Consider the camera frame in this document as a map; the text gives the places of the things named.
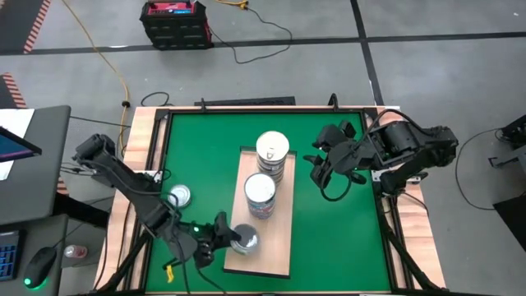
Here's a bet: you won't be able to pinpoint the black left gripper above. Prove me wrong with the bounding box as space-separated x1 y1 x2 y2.
179 210 244 270

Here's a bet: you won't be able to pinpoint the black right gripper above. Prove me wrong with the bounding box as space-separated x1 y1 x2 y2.
302 120 374 191

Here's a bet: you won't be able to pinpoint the wooden shelf board black edges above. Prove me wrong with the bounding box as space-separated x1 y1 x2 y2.
223 146 298 280

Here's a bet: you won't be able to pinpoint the black slotted floor strip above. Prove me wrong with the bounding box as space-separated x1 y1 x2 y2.
194 96 297 107

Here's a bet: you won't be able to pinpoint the green table mat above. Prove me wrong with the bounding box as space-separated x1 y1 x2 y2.
145 111 391 294

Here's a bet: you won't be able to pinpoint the clear bottle red cap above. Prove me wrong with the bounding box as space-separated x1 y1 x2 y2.
63 244 89 260

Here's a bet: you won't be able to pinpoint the grey side table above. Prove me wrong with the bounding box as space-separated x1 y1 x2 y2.
0 213 69 296

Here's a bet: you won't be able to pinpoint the black computer mouse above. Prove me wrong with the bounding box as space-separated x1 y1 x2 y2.
22 245 58 289

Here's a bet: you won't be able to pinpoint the red and black power box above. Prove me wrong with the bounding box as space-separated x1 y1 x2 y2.
139 0 214 51

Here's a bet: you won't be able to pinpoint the black equipment box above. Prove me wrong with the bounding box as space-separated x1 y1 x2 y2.
499 113 526 151

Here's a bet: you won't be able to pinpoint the dark grey desk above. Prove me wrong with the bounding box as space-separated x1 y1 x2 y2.
0 104 72 226

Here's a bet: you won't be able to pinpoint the black floor stand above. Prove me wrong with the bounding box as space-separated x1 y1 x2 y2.
492 192 526 252

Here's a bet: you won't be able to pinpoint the backlit keyboard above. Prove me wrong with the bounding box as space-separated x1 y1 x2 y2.
0 230 21 283

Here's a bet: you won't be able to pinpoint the blue-screen monitor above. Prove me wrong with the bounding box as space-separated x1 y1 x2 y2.
0 126 43 164

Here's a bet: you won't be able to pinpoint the white paper sheet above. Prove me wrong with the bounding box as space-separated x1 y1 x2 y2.
0 108 36 182

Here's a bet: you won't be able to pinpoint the black mat orange striped edge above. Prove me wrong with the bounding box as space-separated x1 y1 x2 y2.
0 0 53 55
0 72 28 110

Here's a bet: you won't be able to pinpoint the black metal table frame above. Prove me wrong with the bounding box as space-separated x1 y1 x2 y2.
93 104 449 296

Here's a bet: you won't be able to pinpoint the black floor cable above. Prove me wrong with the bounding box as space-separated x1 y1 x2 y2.
209 6 293 65

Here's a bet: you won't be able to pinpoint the thin black curved cable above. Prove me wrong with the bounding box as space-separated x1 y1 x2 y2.
454 127 510 213

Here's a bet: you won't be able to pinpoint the long yellow floor cable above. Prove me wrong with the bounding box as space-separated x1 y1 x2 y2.
61 0 131 160

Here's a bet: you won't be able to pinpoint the black looped cable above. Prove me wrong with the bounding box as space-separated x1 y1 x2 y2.
140 90 172 108

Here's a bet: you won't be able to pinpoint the yellow cable plug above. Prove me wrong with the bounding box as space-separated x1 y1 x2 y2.
217 0 250 10

